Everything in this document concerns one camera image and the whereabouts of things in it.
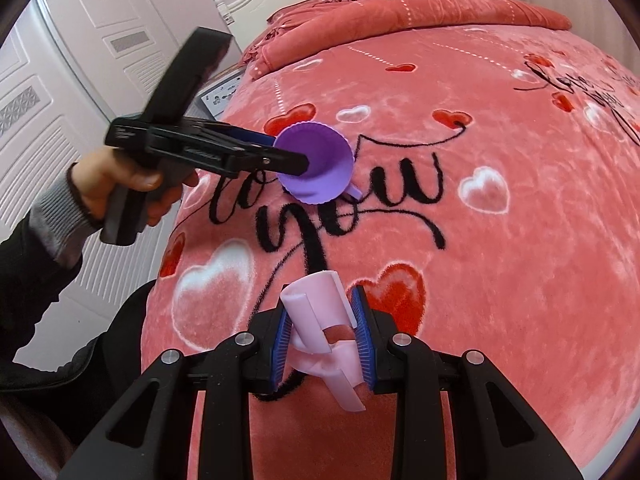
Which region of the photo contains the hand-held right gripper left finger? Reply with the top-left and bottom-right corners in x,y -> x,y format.
60,307 -> 293,480

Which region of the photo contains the purple silicone cup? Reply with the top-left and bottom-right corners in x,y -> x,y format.
274,121 -> 363,205

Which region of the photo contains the white nightstand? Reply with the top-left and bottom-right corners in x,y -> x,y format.
200,67 -> 246,119

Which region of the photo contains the white panelled wardrobe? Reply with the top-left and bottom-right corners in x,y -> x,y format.
0,0 -> 217,332

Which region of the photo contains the pink plastic clip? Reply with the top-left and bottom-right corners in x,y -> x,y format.
280,270 -> 367,413

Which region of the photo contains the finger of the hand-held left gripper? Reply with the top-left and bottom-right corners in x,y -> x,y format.
146,128 -> 311,177
184,116 -> 279,149

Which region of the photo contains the folded red quilt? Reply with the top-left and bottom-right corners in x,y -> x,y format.
242,0 -> 573,81

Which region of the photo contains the person's left hand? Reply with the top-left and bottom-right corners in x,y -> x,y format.
70,149 -> 201,229

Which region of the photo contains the pink heart printed blanket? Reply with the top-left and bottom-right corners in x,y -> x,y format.
140,25 -> 640,480

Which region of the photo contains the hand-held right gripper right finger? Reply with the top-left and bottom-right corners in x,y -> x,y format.
350,285 -> 583,480

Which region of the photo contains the person's left forearm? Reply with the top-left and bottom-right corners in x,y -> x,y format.
0,162 -> 107,361

